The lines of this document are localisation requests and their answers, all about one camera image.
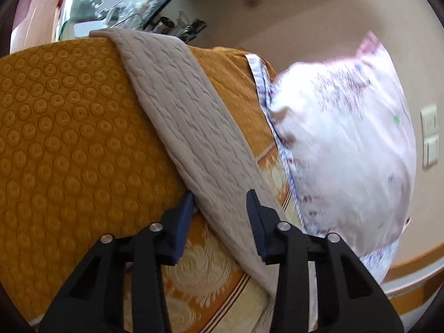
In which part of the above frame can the orange yellow patterned bedspread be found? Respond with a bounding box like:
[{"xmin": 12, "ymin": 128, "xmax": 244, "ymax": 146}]
[{"xmin": 1, "ymin": 38, "xmax": 300, "ymax": 332}]

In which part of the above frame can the wooden headboard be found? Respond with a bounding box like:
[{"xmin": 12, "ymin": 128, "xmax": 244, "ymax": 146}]
[{"xmin": 382, "ymin": 244, "xmax": 443, "ymax": 316}]

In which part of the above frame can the blue-patterned white pillow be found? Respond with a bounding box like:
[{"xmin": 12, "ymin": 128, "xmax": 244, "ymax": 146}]
[{"xmin": 245, "ymin": 52, "xmax": 402, "ymax": 285}]

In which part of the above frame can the white wall switch plate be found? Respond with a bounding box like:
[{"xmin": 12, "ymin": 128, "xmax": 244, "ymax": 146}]
[{"xmin": 420, "ymin": 105, "xmax": 440, "ymax": 169}]

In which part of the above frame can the beige cable-knit garment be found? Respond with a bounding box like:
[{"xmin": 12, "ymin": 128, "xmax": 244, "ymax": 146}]
[{"xmin": 89, "ymin": 27, "xmax": 319, "ymax": 333}]

